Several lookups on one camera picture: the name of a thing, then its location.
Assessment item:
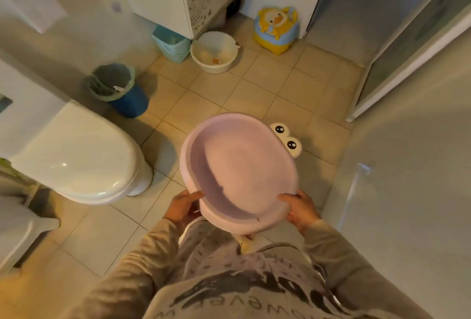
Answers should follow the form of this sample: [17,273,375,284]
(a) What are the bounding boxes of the person's right hand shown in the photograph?
[277,190,322,236]

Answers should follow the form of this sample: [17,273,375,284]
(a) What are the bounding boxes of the person's left hand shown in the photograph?
[163,190,205,235]

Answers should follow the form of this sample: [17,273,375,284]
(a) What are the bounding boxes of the pink plastic basin with eyes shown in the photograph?
[179,112,303,235]

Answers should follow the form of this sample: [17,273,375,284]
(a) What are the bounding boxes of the person's right forearm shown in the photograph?
[302,218,433,319]

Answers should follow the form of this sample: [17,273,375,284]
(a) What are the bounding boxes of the person's left forearm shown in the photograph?
[61,218,183,319]

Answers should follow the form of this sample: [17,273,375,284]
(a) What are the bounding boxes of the grey printed sweatshirt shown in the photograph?
[143,217,391,319]

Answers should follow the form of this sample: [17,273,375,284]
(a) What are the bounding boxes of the blue trash bin with liner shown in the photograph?
[87,63,149,119]

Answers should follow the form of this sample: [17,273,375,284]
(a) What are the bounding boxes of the white toilet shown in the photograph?
[0,58,154,205]

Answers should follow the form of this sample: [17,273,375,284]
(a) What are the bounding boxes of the white plastic basin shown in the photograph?
[190,31,241,74]

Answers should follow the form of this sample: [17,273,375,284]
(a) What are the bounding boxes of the teal plastic basket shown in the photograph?
[152,25,192,64]

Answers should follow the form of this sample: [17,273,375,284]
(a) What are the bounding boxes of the yellow duck potty stool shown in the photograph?
[253,6,299,55]

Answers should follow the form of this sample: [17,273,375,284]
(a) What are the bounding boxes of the glass shower door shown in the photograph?
[345,0,471,123]

